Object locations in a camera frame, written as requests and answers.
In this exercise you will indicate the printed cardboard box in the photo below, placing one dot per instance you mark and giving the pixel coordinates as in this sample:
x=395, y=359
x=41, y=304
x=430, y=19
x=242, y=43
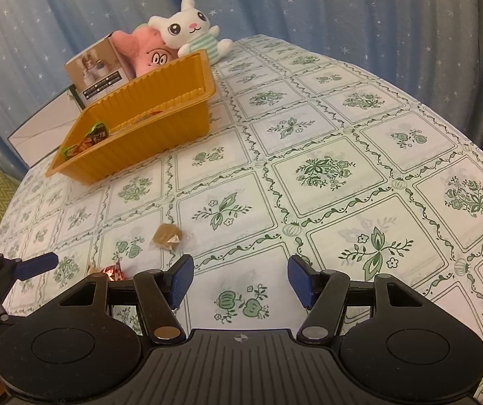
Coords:
x=93, y=71

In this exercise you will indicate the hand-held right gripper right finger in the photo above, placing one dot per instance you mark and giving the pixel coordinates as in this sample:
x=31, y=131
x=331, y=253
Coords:
x=300, y=279

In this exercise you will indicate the pink plush toy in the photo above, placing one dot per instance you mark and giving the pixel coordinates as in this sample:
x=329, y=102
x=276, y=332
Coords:
x=148, y=57

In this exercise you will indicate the green snack packet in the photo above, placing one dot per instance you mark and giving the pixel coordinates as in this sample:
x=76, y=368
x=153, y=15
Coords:
x=93, y=137

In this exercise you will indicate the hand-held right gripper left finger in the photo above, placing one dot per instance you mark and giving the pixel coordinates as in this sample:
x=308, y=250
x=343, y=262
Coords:
x=182, y=279

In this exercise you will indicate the small tan candy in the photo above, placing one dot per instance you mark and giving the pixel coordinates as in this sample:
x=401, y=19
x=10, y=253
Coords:
x=94, y=269

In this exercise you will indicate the red foil candy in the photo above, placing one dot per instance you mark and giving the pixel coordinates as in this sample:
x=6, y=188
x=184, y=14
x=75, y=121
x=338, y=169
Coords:
x=114, y=272

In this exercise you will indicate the orange plastic tray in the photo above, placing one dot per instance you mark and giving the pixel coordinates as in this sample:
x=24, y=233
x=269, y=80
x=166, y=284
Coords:
x=140, y=152

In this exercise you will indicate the white bunny plush toy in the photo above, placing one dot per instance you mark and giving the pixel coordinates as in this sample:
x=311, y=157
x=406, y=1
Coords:
x=182, y=29

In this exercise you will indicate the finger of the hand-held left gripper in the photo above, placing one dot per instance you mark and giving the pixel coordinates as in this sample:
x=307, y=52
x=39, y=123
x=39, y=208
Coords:
x=36, y=266

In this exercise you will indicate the brown candy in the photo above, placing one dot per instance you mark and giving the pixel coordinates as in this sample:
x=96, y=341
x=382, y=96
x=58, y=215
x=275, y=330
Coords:
x=167, y=236

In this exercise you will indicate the blue star curtain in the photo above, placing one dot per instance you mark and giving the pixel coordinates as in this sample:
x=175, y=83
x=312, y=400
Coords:
x=351, y=8

